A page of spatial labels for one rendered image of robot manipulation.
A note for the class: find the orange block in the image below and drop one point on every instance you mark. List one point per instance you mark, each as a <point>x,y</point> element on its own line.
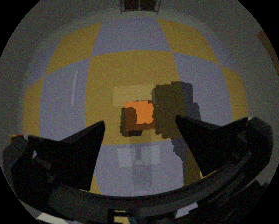
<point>140,115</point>

